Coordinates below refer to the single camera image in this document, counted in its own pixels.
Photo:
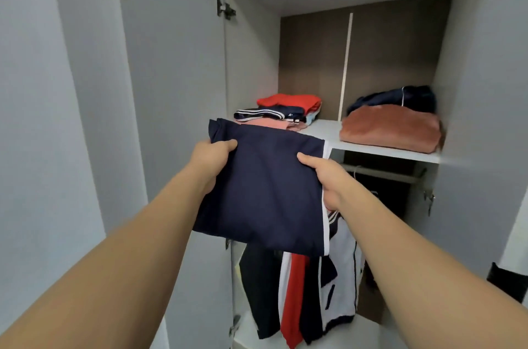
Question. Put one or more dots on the person's right hand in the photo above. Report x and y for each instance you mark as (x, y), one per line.
(334, 184)

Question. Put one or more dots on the person's left hand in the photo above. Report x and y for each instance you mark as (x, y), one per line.
(210, 159)

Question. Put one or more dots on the matte navy track pants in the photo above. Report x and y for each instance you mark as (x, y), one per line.
(264, 188)

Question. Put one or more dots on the pink pajama shirt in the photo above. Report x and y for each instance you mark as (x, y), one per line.
(272, 123)

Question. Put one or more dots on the brown velvet garment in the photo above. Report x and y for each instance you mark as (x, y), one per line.
(388, 130)

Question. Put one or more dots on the shiny navy track pants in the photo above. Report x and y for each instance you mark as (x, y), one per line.
(272, 113)

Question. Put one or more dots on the red garment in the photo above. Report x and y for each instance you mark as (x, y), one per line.
(289, 101)

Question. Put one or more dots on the navy and white jacket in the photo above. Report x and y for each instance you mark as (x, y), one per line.
(342, 278)

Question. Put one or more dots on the navy velvet pyjama top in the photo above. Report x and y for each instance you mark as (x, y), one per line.
(396, 98)

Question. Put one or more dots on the white jacket with red stripes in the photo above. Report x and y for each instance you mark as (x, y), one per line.
(285, 278)

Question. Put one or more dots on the white wardrobe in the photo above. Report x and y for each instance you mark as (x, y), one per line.
(247, 55)

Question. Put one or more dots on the red and white jacket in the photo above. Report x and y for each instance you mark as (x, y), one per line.
(294, 295)

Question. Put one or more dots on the person's left forearm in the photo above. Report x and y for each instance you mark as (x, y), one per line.
(107, 278)

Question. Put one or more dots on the person's right forearm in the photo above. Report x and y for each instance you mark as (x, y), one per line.
(437, 278)

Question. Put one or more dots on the metal hanging rod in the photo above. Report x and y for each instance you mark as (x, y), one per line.
(379, 173)

